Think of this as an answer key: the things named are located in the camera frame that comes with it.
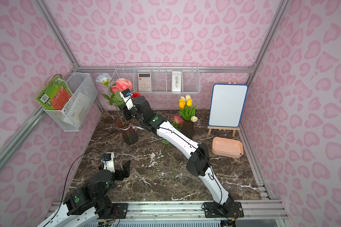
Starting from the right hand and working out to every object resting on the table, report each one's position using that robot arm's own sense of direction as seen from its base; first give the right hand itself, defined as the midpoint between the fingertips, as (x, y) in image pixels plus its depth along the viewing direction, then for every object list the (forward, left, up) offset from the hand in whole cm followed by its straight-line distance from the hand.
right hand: (120, 105), depth 74 cm
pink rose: (+5, -29, -18) cm, 35 cm away
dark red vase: (0, +3, -28) cm, 28 cm away
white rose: (0, -20, -36) cm, 41 cm away
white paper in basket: (+8, +29, -7) cm, 31 cm away
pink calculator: (+26, -7, -4) cm, 27 cm away
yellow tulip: (+8, -36, -6) cm, 38 cm away
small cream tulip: (-3, -39, -8) cm, 40 cm away
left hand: (-22, -1, -19) cm, 29 cm away
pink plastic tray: (-4, -63, -38) cm, 74 cm away
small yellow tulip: (+11, -32, -6) cm, 35 cm away
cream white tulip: (+13, -36, -7) cm, 39 cm away
